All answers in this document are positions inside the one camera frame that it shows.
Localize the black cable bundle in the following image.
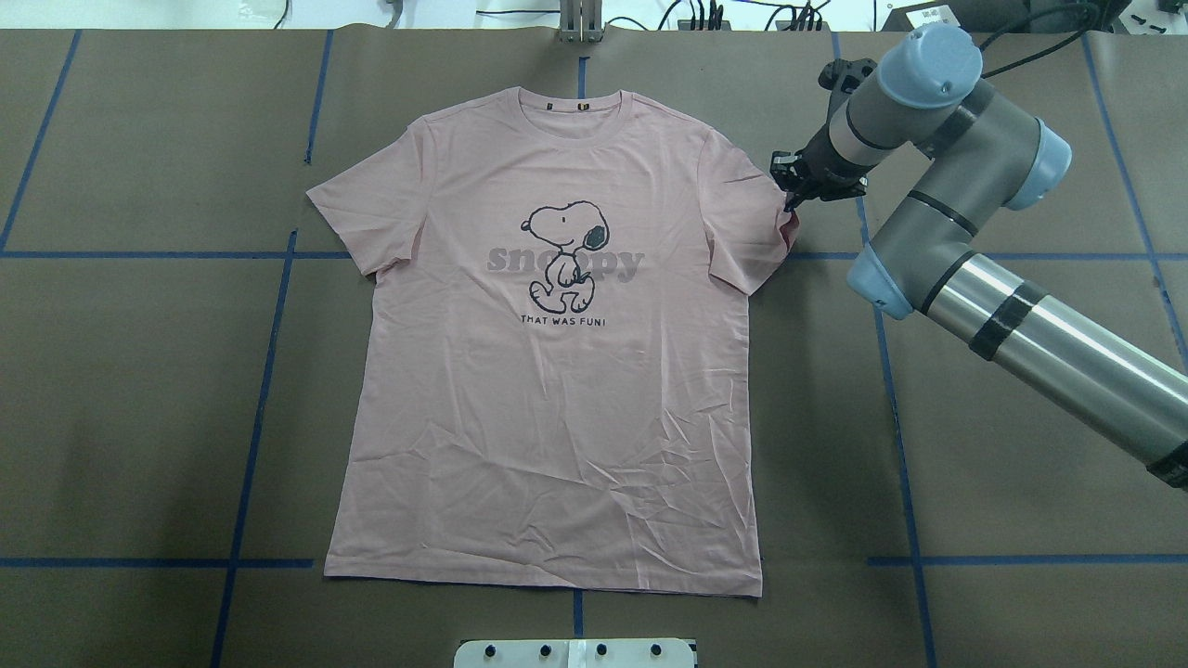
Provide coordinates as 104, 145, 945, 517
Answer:
656, 0, 833, 32

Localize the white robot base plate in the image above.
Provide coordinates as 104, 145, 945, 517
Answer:
453, 637, 699, 667

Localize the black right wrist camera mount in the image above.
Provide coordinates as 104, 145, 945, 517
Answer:
816, 57, 878, 109

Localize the pink Snoopy t-shirt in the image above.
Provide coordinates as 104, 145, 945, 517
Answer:
308, 87, 798, 597

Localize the black device with label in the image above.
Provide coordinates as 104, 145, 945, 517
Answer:
880, 1, 1030, 33

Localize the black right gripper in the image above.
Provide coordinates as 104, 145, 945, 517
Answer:
769, 128, 870, 212

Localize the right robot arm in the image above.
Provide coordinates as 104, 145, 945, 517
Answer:
769, 23, 1187, 490

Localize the black braided right cable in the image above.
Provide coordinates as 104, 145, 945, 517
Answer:
977, 2, 1101, 55

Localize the grey aluminium camera post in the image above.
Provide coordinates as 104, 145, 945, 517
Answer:
557, 0, 605, 44

